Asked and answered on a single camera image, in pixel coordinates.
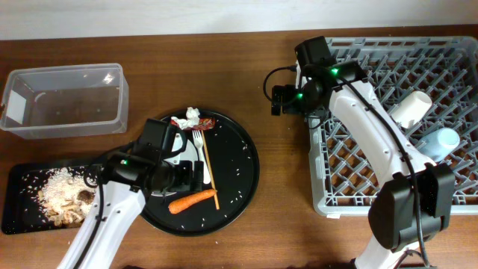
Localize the grey plate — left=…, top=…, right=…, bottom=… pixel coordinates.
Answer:
left=150, top=134, right=205, bottom=197

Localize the orange carrot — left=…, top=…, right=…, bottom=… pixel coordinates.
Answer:
left=168, top=189, right=217, bottom=214

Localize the brown food scrap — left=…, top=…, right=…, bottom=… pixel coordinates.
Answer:
left=77, top=190, right=95, bottom=205

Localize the white tissue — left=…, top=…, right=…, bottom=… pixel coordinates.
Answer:
left=173, top=107, right=200, bottom=130

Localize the red snack wrapper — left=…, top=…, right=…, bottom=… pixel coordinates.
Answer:
left=170, top=117, right=216, bottom=131

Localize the pile of rice and shells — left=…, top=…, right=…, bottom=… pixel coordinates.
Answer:
left=37, top=168, right=96, bottom=227

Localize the white cup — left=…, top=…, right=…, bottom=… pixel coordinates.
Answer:
left=391, top=91, right=432, bottom=129

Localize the light blue cup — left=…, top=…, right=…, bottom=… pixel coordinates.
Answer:
left=418, top=128, right=460, bottom=163

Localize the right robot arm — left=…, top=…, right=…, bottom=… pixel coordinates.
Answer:
left=267, top=36, right=455, bottom=268

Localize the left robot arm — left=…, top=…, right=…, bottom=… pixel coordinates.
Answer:
left=59, top=119, right=203, bottom=268

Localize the grey dishwasher rack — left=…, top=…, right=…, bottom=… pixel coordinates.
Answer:
left=308, top=37, right=477, bottom=218

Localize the white plastic fork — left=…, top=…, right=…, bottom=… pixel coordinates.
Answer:
left=192, top=130, right=211, bottom=185

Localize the wooden chopstick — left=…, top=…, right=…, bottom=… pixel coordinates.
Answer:
left=201, top=131, right=220, bottom=211

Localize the round black serving tray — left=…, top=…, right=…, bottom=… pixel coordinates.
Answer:
left=141, top=108, right=260, bottom=236

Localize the clear plastic bin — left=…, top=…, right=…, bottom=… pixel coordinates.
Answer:
left=1, top=63, right=128, bottom=140

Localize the black rectangular tray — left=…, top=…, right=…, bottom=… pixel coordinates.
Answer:
left=1, top=155, right=115, bottom=235

